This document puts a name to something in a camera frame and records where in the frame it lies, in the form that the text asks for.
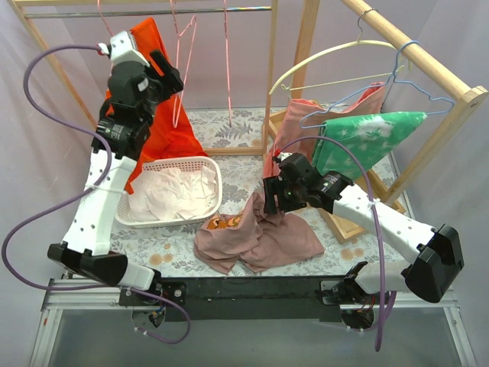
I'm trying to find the pink wire hanger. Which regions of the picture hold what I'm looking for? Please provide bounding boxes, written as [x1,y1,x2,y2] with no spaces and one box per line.
[169,0,198,128]

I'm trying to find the dusty pink t shirt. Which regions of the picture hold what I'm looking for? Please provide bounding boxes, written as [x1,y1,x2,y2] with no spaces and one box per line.
[194,192,324,274]

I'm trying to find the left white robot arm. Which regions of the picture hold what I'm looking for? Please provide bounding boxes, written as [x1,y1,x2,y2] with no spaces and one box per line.
[47,50,183,306]

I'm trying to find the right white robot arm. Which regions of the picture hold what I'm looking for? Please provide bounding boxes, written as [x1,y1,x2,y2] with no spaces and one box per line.
[263,153,464,304]

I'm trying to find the salmon pink shirt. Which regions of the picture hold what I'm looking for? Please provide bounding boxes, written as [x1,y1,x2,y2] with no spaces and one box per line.
[263,83,385,178]

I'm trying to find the orange t shirt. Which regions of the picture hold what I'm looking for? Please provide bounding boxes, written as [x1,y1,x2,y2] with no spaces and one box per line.
[125,18,205,193]

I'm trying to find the green tie dye shirt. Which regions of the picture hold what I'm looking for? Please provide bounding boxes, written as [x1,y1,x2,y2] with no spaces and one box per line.
[312,112,427,181]

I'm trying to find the pink hanger holding orange shirt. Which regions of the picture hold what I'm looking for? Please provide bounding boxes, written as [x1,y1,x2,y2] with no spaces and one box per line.
[96,0,114,37]

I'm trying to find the cream plastic hanger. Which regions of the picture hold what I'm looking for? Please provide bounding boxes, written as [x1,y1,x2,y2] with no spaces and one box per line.
[268,8,396,96]

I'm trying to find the pink hanger seen edge on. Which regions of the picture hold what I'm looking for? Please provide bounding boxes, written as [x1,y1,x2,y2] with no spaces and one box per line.
[222,0,232,127]

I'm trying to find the floral table mat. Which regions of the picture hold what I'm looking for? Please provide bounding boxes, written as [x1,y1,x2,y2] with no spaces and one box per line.
[72,107,416,278]

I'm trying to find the pale pink cloth in basket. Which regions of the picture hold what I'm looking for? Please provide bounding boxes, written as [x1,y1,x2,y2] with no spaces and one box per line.
[128,167,218,222]

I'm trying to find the black base bar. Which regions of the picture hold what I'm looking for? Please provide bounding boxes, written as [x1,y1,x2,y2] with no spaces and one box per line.
[118,275,368,323]

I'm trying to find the left wooden clothes rack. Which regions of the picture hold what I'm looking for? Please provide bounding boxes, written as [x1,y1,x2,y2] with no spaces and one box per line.
[7,0,280,184]

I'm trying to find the wooden clothes rack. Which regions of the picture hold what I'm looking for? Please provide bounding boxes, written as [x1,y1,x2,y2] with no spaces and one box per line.
[7,0,280,184]
[267,0,489,245]

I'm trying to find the right wooden clothes rack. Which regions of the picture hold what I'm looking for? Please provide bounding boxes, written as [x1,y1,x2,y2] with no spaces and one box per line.
[267,0,489,245]

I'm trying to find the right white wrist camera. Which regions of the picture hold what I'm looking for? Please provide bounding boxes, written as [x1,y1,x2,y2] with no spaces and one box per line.
[272,149,292,164]

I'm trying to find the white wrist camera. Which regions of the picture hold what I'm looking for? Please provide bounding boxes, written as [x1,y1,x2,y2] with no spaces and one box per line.
[97,31,150,67]
[272,149,292,164]

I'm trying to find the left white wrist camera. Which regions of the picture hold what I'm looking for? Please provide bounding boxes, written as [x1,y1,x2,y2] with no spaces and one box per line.
[97,31,150,67]

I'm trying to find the blue wire hanger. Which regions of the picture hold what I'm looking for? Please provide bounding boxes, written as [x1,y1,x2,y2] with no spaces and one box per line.
[299,40,455,129]

